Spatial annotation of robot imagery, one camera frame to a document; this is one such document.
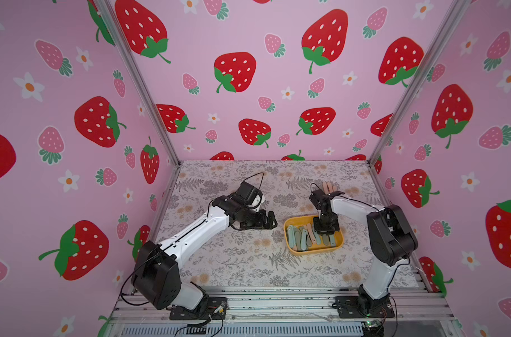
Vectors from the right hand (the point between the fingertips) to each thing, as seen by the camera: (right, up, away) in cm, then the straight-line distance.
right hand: (328, 232), depth 93 cm
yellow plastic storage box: (-13, -1, -4) cm, 14 cm away
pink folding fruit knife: (+4, +20, +17) cm, 26 cm away
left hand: (-27, +6, -13) cm, 30 cm away
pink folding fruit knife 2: (+6, +20, +17) cm, 27 cm away
